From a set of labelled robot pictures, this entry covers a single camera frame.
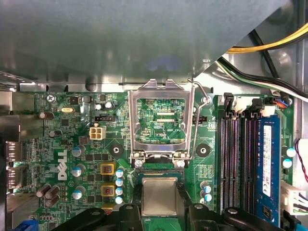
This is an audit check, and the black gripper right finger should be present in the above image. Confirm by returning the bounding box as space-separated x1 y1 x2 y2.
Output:
176 185 291 231

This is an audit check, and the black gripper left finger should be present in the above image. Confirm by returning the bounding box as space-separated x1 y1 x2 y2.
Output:
51 184 144 231

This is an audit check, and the silver CPU chip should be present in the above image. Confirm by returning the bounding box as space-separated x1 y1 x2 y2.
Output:
141 177 179 217

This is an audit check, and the CPU socket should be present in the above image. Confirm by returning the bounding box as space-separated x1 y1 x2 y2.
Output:
133 162 188 231

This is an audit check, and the black RAM slot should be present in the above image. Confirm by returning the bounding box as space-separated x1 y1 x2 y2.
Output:
244 98 257 215
218 92 231 215
230 110 241 215

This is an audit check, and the metal socket cover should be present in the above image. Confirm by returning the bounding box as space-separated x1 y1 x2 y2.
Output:
127 78 195 167

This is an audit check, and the green Dell motherboard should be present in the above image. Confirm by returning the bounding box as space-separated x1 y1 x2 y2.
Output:
6 90 295 231

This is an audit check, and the blue RAM stick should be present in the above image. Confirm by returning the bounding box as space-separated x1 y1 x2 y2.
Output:
257 115 282 228

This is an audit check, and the cream four-pin power socket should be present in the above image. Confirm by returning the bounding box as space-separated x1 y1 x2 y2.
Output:
89 123 106 141

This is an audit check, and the white board power connector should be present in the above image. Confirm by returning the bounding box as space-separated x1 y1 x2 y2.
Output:
280 181 308 216

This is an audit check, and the blue expansion slot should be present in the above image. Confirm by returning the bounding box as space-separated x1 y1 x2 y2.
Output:
19 215 39 231

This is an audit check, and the metal locking lever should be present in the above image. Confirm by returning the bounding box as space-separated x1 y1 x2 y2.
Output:
186 77 210 161

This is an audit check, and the black PC case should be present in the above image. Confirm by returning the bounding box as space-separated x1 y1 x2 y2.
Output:
0 38 308 231

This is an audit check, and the grey power supply unit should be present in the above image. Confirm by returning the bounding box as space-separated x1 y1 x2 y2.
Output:
0 0 293 85

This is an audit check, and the white black green wire bundle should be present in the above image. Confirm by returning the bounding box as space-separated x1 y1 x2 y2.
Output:
215 60 308 100

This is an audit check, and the yellow wire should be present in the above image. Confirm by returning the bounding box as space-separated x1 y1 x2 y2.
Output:
226 23 308 55

